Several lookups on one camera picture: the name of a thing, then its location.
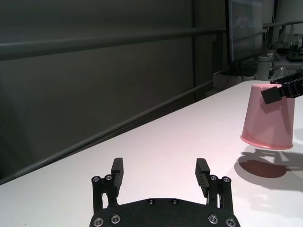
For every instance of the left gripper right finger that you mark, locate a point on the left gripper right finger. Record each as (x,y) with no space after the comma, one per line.
(203,179)

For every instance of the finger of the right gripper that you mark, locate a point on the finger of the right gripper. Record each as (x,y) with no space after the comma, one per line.
(291,78)
(272,95)

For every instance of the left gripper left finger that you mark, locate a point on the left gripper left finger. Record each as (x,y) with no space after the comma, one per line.
(117,179)

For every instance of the pink plastic cup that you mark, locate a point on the pink plastic cup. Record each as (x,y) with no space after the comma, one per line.
(267,125)

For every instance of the clear plastic bag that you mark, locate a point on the clear plastic bag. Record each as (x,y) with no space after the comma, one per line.
(281,74)

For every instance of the black desk device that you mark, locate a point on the black desk device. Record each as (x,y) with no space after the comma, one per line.
(294,56)

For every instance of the white bottle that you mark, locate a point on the white bottle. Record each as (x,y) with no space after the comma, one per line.
(264,69)

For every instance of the thin grey stand pole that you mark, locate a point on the thin grey stand pole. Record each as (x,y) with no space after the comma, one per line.
(265,45)

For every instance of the light grey horizontal bar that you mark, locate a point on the light grey horizontal bar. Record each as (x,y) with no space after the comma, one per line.
(284,24)

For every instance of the black computer monitor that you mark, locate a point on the black computer monitor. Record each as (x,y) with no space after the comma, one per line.
(246,35)

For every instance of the thin grey partition rail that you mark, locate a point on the thin grey partition rail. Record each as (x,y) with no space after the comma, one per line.
(106,132)

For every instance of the dark partition end post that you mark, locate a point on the dark partition end post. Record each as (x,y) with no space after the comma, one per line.
(221,47)

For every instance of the thick grey partition rail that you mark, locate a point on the thick grey partition rail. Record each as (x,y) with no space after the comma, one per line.
(94,41)

